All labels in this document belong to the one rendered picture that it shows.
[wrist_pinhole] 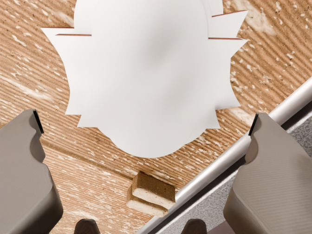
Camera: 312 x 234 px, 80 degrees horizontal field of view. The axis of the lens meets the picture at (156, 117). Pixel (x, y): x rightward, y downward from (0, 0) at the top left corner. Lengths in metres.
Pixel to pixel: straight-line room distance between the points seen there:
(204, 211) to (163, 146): 0.22
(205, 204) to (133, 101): 0.26
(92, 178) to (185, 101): 0.17
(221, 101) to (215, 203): 0.23
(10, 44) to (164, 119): 0.14
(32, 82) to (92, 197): 0.18
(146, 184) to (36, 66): 0.17
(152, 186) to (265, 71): 0.18
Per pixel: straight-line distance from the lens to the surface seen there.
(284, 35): 0.20
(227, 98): 0.17
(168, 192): 0.26
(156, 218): 0.38
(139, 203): 0.26
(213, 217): 0.40
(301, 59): 0.22
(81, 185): 0.29
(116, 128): 0.17
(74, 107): 0.19
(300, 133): 0.30
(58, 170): 0.28
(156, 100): 0.15
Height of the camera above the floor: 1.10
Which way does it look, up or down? 57 degrees down
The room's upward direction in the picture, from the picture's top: 179 degrees clockwise
